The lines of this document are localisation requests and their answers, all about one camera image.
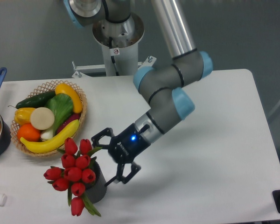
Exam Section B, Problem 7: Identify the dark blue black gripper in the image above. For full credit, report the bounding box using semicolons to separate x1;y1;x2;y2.
91;123;153;187

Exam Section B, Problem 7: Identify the red tulip bouquet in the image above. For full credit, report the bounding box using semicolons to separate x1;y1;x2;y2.
43;138;101;217

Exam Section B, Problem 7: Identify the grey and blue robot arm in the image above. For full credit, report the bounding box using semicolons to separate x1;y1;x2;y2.
64;0;213;183

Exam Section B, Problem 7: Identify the dark grey ribbed vase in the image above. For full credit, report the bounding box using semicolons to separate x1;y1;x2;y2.
85;162;107;203

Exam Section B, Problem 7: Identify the purple eggplant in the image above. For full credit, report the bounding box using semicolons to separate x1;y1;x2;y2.
56;113;80;134

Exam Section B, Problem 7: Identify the green bok choy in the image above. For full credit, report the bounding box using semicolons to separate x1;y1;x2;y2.
41;93;73;141

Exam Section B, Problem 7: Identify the woven wicker basket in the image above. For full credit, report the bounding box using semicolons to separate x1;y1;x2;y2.
10;80;87;157

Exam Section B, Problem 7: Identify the yellow banana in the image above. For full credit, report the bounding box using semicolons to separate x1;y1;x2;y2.
20;119;80;154

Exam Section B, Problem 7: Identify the beige round disc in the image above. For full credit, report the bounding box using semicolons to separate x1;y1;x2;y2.
30;107;55;130

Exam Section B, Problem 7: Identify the yellow squash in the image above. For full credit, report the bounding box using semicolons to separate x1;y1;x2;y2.
55;83;83;113

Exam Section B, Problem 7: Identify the orange fruit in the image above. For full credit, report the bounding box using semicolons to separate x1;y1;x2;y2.
17;124;41;142

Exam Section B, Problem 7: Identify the green cucumber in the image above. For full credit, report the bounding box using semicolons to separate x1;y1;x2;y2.
8;91;56;109

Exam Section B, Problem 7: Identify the yellow bell pepper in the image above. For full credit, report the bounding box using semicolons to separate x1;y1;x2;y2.
14;107;35;126

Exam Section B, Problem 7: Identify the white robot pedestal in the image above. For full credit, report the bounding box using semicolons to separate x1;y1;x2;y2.
72;12;157;78

